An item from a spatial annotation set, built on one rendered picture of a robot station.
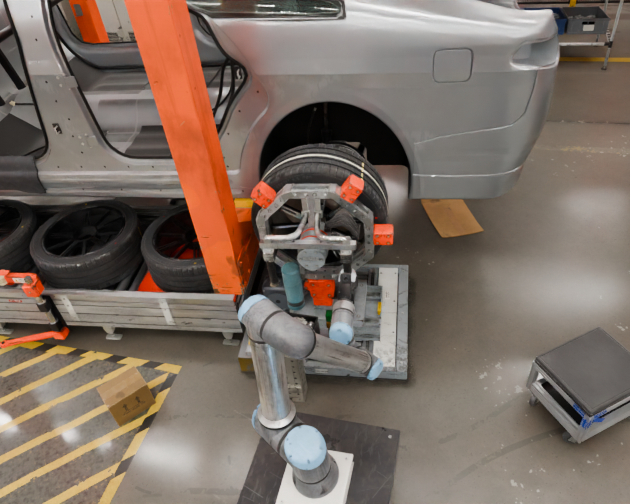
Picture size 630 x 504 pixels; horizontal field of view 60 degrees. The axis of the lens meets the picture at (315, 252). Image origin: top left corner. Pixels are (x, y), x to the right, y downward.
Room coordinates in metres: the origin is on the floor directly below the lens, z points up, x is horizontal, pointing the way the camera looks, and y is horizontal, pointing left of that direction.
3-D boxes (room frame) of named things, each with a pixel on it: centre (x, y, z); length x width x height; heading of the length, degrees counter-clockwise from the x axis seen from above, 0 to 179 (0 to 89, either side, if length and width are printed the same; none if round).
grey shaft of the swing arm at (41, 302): (2.30, 1.60, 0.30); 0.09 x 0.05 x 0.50; 78
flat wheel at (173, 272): (2.58, 0.69, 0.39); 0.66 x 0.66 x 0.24
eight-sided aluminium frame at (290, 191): (1.99, -0.02, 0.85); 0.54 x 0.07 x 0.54; 78
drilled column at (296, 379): (1.71, 0.19, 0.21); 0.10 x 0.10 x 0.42; 78
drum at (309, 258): (1.92, 0.00, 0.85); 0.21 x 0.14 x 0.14; 168
